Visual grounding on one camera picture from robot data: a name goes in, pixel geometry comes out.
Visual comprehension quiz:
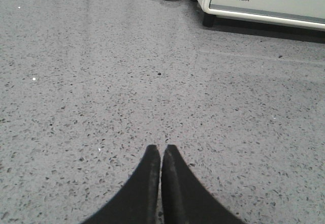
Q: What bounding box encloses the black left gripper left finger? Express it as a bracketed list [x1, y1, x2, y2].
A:
[84, 145, 160, 223]

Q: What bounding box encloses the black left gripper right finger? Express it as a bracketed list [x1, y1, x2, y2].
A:
[161, 145, 243, 223]

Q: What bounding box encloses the white Toshiba toaster oven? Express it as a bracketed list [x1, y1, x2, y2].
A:
[192, 0, 324, 31]

